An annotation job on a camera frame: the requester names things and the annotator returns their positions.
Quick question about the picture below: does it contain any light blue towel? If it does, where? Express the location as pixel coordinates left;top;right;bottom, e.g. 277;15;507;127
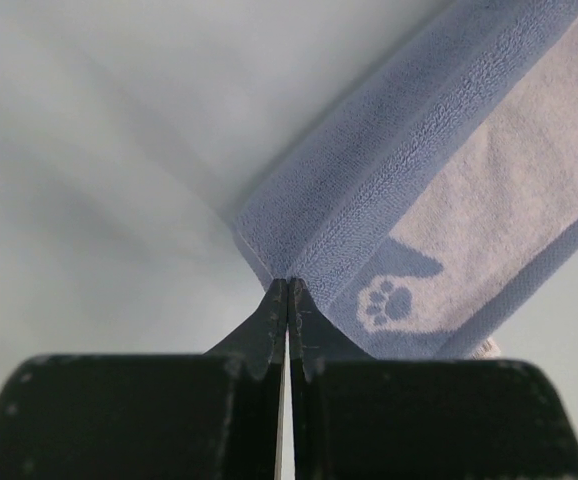
234;1;578;359

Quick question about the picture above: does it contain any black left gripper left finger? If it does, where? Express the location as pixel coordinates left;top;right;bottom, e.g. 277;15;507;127
0;280;288;479

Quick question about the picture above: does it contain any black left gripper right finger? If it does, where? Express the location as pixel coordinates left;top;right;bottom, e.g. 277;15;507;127
288;279;578;479

